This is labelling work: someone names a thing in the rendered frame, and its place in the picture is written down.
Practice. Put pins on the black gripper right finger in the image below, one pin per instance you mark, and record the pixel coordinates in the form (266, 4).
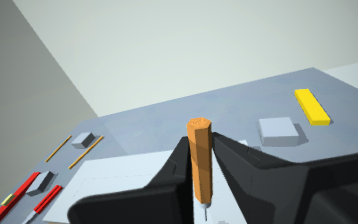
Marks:
(272, 190)

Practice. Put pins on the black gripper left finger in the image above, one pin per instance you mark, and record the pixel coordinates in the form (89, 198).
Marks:
(167, 198)

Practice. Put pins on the red flat bar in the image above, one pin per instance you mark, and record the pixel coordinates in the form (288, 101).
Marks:
(13, 199)

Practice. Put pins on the white panel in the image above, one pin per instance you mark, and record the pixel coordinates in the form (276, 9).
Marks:
(121, 173)

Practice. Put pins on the yellow rectangular bar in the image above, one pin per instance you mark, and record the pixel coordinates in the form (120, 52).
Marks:
(315, 114)

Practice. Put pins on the orange-handled awl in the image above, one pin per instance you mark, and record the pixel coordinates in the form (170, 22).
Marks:
(200, 139)

